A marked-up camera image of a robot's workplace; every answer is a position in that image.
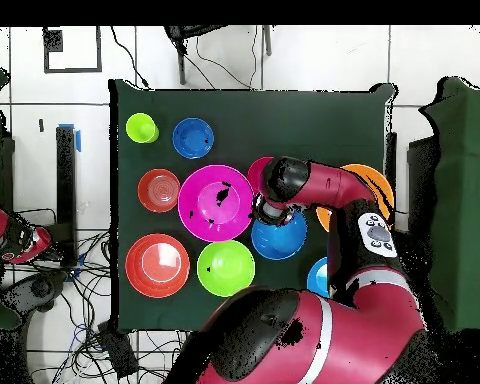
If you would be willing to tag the small crimson red bowl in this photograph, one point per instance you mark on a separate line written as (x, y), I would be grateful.
(256, 176)

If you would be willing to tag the light blue plastic bowl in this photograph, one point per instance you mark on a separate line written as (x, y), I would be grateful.
(278, 240)
(318, 278)

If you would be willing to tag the large pink plastic bowl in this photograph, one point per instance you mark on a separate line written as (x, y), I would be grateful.
(200, 188)

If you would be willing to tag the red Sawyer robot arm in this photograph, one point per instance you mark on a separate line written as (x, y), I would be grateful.
(344, 340)

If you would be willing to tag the lime green plastic bowl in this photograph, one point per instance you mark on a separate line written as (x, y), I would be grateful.
(226, 268)

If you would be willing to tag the small red-orange plastic bowl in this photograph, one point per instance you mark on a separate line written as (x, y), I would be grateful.
(159, 190)

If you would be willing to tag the small dark blue bowl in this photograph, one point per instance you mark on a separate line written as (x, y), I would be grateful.
(193, 138)

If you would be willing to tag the wide red-orange plastic bowl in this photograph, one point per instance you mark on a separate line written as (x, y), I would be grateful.
(157, 265)

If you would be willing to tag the lime green plastic cup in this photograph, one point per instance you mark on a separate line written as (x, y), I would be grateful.
(138, 126)

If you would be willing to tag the large orange plastic bowl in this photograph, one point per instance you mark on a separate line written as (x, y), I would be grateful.
(370, 176)

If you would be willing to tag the long black bar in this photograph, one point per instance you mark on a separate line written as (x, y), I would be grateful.
(66, 200)

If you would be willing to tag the blue tape strip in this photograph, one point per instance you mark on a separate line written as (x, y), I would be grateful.
(78, 140)

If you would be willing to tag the black power brick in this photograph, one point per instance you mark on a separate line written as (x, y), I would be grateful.
(118, 352)

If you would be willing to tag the small black floor marker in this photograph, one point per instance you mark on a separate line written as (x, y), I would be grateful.
(41, 125)

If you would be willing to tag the black round floor stand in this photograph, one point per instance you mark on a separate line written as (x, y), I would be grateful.
(36, 288)

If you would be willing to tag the black camera tripod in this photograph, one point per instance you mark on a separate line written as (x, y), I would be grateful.
(182, 68)

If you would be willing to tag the black square floor frame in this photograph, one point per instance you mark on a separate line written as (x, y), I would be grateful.
(52, 40)

